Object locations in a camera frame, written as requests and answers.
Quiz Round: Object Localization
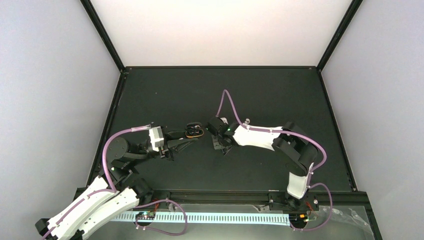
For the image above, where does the white slotted cable duct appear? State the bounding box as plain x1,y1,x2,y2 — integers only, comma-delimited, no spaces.
112,211,290,227

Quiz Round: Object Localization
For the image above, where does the black front mounting rail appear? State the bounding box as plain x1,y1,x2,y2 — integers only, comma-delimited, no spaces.
72,188,370,213

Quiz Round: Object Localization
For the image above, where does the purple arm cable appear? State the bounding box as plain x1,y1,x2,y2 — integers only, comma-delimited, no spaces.
215,89,333,232
39,124,155,240

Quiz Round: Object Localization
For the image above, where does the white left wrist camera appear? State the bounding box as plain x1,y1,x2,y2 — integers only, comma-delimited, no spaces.
148,126,165,152

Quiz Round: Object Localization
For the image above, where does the black frame post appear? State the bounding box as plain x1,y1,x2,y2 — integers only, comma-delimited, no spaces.
80,0,125,72
316,0,363,72

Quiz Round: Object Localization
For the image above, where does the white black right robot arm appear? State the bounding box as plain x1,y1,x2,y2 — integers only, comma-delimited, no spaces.
205,117,327,210

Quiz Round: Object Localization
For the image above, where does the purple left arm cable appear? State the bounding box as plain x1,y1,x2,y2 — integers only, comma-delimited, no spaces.
39,124,155,240

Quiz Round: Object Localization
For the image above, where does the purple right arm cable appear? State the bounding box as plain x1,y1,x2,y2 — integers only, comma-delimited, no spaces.
215,89,333,232

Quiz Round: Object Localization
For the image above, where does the clear plastic sheet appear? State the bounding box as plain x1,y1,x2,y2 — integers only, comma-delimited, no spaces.
251,204,375,240

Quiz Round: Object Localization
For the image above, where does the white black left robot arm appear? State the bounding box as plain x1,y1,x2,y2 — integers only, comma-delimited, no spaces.
35,124,204,240

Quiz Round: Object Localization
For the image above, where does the black left rear frame post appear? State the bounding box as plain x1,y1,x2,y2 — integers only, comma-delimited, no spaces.
80,0,125,72

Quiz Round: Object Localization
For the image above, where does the black right rear frame post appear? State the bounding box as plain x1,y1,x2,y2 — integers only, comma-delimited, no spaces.
316,0,363,72

